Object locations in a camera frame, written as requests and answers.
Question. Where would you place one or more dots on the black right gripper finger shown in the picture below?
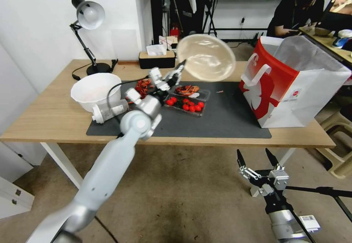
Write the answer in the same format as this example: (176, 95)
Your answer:
(242, 163)
(272, 158)

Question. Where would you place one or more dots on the white tissue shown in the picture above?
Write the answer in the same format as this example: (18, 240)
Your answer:
(156, 50)

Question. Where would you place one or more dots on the white disposable takeout bowl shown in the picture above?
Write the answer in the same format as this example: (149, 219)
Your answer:
(95, 90)

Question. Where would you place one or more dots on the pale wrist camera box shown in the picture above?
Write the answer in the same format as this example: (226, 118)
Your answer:
(278, 177)
(162, 85)

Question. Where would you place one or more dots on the wooden table white legs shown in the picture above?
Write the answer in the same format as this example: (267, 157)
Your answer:
(55, 108)

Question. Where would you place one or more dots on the black desk lamp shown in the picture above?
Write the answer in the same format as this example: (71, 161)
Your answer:
(88, 14)

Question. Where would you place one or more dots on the dark grey table mat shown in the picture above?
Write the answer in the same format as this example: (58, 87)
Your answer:
(220, 116)

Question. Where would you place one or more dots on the red fire extinguisher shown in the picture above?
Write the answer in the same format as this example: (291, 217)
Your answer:
(174, 29)

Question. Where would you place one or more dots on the clear round plastic lid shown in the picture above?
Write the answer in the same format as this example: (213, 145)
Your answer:
(206, 57)

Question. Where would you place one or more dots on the clear plastic food tray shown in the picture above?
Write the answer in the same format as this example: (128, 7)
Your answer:
(192, 101)

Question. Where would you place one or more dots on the black stand leg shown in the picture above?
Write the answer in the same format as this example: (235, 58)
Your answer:
(324, 194)

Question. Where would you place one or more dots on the cardboard box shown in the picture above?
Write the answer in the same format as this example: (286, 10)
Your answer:
(169, 41)

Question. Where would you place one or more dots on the beige plastic stool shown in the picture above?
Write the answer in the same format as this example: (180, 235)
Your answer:
(338, 146)

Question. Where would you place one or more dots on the black tripod stand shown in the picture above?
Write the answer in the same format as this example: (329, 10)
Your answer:
(211, 11)

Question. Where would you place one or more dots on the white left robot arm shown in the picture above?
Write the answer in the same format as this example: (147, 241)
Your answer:
(110, 168)

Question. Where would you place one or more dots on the red and white delivery bag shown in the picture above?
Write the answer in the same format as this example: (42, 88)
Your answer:
(277, 88)

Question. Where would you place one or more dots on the white plastic bottle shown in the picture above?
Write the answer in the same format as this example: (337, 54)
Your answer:
(106, 112)

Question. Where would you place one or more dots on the white cabinet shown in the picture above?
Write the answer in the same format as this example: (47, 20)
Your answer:
(13, 177)

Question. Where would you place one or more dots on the beige bowl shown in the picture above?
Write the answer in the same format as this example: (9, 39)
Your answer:
(324, 31)

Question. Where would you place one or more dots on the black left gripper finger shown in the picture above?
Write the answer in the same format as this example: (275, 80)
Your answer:
(180, 77)
(176, 71)

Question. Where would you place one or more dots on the dried red food in tray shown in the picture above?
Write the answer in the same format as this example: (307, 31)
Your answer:
(188, 89)

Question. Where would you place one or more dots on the person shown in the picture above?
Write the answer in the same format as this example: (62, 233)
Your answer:
(297, 11)

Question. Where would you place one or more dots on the black tissue box wooden lid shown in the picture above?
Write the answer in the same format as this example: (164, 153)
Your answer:
(156, 60)

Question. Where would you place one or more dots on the wooden side table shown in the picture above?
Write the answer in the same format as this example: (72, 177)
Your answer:
(330, 44)

